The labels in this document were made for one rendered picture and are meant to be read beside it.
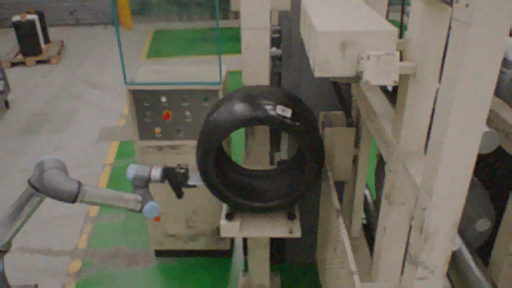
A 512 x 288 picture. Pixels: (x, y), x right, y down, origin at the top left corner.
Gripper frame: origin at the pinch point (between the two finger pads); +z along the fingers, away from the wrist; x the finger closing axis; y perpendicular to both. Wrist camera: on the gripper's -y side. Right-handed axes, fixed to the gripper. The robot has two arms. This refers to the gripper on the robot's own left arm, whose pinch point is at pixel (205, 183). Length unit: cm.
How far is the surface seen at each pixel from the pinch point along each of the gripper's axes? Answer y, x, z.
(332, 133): 23, 20, 57
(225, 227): -15.5, -10.6, 11.2
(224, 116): 38.8, -8.9, 6.6
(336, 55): 75, -35, 41
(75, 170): -119, 179, -141
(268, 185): -5.5, 12.5, 29.8
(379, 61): 77, -44, 52
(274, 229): -16.5, -7.3, 34.0
